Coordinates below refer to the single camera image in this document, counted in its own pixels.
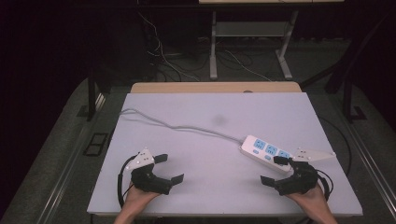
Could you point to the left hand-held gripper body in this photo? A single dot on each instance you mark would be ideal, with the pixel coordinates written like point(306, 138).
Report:
point(146, 180)

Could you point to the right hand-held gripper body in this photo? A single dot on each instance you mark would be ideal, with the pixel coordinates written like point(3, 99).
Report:
point(300, 179)

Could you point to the white power strip blue sockets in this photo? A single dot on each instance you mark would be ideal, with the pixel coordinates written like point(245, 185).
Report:
point(264, 151)

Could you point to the person's left hand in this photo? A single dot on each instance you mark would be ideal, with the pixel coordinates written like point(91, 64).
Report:
point(138, 200)

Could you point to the person's right hand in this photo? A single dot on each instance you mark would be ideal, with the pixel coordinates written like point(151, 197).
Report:
point(313, 200)

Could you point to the black metal stand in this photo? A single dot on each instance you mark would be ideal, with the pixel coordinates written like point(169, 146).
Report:
point(348, 93)
point(91, 96)

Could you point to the black rectangular floor frame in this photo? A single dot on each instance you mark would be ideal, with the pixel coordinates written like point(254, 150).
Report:
point(96, 144)

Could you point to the white metal table frame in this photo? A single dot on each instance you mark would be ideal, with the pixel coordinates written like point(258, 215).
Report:
point(213, 46)

